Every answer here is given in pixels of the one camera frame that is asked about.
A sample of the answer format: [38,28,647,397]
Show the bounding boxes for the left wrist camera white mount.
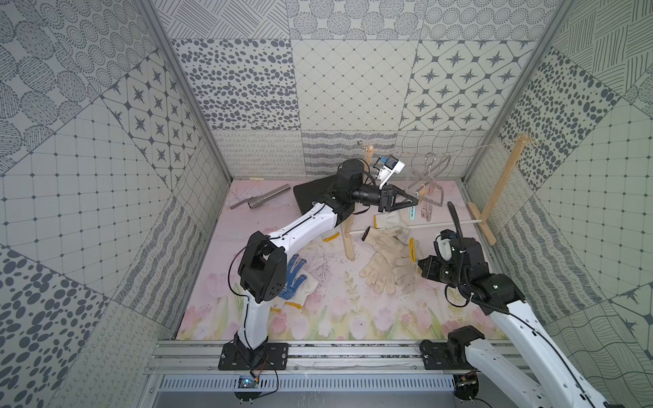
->
[374,155,405,190]

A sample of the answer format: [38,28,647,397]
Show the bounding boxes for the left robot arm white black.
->
[234,156,418,366]

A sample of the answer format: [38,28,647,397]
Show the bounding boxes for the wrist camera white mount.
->
[374,155,405,190]
[435,229,457,262]

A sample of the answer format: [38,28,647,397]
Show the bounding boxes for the blue dotted glove near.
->
[279,254,318,309]

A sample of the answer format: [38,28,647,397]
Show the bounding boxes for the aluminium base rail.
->
[145,340,516,376]

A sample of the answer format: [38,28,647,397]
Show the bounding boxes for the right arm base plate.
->
[419,340,458,371]

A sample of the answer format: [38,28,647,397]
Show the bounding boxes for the grey metal cylinder tool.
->
[230,184,291,210]

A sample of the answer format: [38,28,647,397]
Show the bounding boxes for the pink clothes peg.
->
[421,202,433,222]

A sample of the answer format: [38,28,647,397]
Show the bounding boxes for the black flat pad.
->
[292,175,337,215]

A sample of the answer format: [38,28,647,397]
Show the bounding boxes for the small black module right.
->
[453,373,480,401]

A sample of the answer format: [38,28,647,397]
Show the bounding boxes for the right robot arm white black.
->
[418,202,610,407]

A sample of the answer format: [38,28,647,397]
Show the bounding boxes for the small circuit board left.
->
[234,376,262,402]

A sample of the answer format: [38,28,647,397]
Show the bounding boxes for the grey clip hanger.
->
[407,152,452,207]

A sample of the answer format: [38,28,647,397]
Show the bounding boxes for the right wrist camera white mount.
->
[435,229,457,262]

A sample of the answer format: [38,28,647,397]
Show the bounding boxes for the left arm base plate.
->
[219,342,289,371]

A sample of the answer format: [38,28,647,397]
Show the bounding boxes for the white glove yellow cuff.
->
[374,212,408,230]

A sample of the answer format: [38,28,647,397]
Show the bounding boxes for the wooden drying rack frame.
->
[342,133,534,262]

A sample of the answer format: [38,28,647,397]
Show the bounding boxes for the beige dirty knit gloves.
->
[360,227,420,295]

